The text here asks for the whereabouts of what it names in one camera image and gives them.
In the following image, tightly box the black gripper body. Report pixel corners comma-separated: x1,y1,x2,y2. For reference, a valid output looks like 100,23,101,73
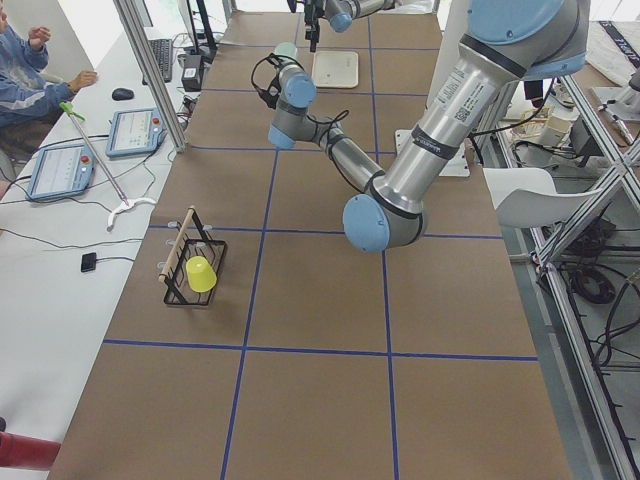
260,70,281,108
303,0,324,35

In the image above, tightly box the light green plastic cup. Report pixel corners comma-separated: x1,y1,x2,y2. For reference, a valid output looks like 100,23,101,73
273,42,298,60

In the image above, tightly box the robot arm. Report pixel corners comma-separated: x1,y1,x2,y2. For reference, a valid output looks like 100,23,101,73
259,1,590,252
288,0,396,53

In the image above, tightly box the cream rabbit print tray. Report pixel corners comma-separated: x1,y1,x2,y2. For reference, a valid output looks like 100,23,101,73
311,51,359,89

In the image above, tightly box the yellow plastic cup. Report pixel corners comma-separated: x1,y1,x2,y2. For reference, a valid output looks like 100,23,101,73
186,256,218,293

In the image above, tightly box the black power adapter box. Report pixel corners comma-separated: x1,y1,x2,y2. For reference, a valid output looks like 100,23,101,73
181,55,204,92

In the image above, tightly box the black keyboard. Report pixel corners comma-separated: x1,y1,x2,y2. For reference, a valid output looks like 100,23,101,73
148,39,173,83

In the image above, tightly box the blue teach pendant far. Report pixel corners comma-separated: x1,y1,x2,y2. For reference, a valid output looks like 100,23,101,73
106,108,166,158

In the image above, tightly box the blue teach pendant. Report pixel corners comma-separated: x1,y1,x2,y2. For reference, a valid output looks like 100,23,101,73
26,144,95,202
106,108,166,158

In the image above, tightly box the black computer mouse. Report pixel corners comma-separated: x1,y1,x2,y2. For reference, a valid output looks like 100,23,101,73
111,88,135,101

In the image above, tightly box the green white reacher stick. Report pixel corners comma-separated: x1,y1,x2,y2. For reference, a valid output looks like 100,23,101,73
59,101,157,232

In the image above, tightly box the blue teach pendant near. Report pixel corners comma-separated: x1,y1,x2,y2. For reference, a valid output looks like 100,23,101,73
26,144,95,202

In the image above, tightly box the person in blue shirt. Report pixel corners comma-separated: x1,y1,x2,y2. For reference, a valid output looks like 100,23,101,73
1,12,98,162

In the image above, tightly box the small black square device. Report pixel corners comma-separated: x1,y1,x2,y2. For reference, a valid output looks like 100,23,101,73
80,252,98,273

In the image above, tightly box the white plastic chair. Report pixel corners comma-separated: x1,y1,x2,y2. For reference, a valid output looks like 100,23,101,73
483,167,604,228

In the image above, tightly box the red cylinder object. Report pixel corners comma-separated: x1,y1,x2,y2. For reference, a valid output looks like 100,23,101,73
1,418,61,471

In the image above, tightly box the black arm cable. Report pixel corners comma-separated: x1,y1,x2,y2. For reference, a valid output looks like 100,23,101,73
249,53,371,191

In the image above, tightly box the black wire cup rack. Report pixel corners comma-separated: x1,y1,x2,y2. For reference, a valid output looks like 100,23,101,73
158,206,227,308

